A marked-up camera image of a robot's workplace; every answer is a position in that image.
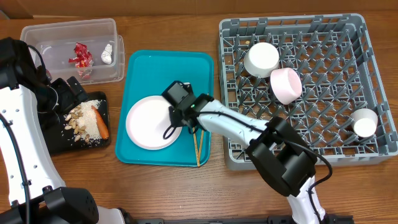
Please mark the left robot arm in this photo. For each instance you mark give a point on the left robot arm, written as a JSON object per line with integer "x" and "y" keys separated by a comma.
{"x": 32, "y": 102}

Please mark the orange carrot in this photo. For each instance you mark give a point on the orange carrot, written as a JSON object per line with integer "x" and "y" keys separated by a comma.
{"x": 102, "y": 128}

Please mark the black plastic tray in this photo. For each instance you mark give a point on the black plastic tray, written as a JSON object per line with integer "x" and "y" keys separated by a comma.
{"x": 59, "y": 140}

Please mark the pile of food scraps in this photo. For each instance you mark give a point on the pile of food scraps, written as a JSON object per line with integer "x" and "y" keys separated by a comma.
{"x": 82, "y": 121}

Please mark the clear plastic bin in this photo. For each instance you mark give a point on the clear plastic bin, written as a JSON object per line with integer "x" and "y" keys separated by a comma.
{"x": 56, "y": 42}

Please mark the white plate with food scraps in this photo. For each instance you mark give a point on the white plate with food scraps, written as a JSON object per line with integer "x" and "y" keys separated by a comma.
{"x": 148, "y": 122}

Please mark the teal serving tray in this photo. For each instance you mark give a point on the teal serving tray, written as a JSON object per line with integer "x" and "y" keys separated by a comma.
{"x": 149, "y": 73}

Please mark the white paper cup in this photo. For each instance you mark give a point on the white paper cup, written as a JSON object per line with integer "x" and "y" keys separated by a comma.
{"x": 364, "y": 122}

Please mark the grey dishwasher rack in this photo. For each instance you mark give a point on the grey dishwasher rack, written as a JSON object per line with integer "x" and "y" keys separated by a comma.
{"x": 334, "y": 58}

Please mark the white wrapper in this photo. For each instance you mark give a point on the white wrapper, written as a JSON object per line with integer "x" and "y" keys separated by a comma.
{"x": 106, "y": 55}

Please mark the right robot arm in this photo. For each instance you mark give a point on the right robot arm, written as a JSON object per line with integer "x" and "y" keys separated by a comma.
{"x": 280, "y": 155}

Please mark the white bowl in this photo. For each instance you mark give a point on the white bowl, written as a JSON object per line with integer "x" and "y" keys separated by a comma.
{"x": 261, "y": 59}

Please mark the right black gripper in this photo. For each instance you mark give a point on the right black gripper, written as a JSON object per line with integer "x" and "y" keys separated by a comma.
{"x": 176, "y": 119}

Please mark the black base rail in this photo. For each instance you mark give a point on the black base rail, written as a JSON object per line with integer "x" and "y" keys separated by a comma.
{"x": 276, "y": 219}

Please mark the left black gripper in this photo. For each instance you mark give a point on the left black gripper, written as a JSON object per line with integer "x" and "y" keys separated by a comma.
{"x": 69, "y": 98}

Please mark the red foil wrapper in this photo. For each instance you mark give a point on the red foil wrapper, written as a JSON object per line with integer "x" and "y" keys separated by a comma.
{"x": 83, "y": 59}

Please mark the wooden chopstick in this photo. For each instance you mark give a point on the wooden chopstick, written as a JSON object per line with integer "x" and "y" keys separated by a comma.
{"x": 201, "y": 143}
{"x": 196, "y": 147}

